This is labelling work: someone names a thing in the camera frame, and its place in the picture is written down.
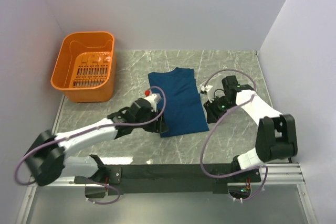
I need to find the blue mickey mouse t-shirt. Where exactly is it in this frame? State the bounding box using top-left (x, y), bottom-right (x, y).
top-left (148, 67), bottom-right (209, 138)

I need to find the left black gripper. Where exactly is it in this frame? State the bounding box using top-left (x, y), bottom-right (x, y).
top-left (134, 107), bottom-right (169, 133)

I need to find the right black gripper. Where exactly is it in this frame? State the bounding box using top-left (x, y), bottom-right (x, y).
top-left (204, 95), bottom-right (235, 124)

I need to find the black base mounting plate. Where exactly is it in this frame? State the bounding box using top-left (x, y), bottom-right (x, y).
top-left (73, 164), bottom-right (263, 200)

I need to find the aluminium frame rail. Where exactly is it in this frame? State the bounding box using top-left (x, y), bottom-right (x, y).
top-left (15, 95), bottom-right (318, 224)

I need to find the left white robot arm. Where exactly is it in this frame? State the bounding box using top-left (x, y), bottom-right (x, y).
top-left (23, 93), bottom-right (168, 186)

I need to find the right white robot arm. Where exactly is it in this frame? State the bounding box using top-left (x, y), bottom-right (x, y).
top-left (201, 76), bottom-right (298, 182)

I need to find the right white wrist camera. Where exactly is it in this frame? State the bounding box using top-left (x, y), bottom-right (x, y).
top-left (200, 85), bottom-right (214, 95)

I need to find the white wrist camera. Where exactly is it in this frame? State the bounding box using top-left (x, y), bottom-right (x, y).
top-left (200, 85), bottom-right (214, 95)
top-left (144, 90), bottom-right (162, 108)

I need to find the orange plastic basket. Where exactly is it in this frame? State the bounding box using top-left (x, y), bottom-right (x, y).
top-left (50, 31), bottom-right (117, 103)

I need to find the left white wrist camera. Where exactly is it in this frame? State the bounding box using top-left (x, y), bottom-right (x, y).
top-left (144, 90), bottom-right (162, 108)

